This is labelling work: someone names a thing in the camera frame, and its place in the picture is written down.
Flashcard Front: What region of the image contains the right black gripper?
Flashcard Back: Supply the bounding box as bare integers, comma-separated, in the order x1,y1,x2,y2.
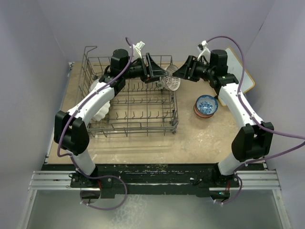
173,56,214,83

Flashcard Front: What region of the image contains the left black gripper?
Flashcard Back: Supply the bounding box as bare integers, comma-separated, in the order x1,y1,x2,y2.
122,52,167,83

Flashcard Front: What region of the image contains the brown patterned white bowl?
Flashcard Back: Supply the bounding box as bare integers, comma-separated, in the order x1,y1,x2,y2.
156,64,181,91

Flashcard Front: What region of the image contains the blue floral white bowl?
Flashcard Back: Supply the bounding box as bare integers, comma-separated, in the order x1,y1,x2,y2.
195,95,218,115

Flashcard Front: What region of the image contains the orange red patterned bowl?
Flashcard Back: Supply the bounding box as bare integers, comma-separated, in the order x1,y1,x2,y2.
193,107,214,118

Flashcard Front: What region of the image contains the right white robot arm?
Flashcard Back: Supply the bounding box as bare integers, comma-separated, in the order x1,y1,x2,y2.
173,50,274,187

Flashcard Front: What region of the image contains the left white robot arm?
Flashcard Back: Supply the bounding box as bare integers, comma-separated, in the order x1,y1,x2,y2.
54,49,168,187

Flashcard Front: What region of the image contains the white fluted bowl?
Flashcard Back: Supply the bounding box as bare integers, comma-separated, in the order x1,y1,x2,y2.
92,101,111,122

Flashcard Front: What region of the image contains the grey wire dish rack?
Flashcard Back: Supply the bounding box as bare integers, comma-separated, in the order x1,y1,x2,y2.
76,46,179,137

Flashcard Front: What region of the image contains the small whiteboard yellow frame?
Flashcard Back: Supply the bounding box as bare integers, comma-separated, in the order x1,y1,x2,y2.
225,47,255,94

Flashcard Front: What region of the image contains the white cup with handle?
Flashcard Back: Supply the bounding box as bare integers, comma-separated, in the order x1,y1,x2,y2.
89,79,101,94

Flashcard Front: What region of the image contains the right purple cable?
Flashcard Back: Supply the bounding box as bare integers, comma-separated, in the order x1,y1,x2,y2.
197,36,305,206

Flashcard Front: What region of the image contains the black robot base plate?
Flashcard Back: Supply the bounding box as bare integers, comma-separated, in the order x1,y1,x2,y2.
69,164,239,198

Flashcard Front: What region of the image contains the aluminium rail frame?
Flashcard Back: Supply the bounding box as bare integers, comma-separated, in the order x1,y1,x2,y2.
18,164,292,229

